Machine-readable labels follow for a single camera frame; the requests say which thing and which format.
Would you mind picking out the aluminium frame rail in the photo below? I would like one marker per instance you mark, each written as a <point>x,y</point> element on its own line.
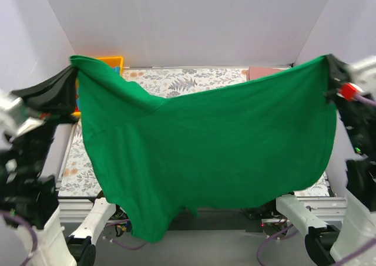
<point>75,210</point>

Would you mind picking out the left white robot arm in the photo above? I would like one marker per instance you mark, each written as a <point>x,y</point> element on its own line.
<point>29,201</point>

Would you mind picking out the teal t-shirt in bin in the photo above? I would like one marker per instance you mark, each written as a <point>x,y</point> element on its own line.
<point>117,70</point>

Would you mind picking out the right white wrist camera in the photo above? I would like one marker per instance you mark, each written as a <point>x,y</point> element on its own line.
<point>362,81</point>

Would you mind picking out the floral patterned table mat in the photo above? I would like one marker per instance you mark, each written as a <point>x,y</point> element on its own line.
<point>77,178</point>

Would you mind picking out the green t-shirt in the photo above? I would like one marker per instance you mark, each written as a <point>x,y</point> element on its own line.
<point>238,146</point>

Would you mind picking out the yellow plastic bin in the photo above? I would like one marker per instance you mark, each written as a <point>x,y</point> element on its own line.
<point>112,61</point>

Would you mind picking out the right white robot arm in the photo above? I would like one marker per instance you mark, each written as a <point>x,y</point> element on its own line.
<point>354,242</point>

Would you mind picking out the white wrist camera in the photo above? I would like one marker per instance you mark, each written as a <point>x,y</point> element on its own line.
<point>16,118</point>
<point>362,81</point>

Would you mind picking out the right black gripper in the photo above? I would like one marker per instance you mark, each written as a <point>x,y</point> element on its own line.
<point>341,82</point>

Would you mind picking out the pink folded t-shirt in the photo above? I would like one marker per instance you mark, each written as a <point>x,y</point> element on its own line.
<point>254,73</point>

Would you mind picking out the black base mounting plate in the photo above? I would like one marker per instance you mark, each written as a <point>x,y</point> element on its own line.
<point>210,219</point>

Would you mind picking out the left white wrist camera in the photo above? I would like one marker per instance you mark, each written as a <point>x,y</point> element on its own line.
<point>16,118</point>

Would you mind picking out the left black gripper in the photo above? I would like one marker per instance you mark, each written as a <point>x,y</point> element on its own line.
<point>43,102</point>

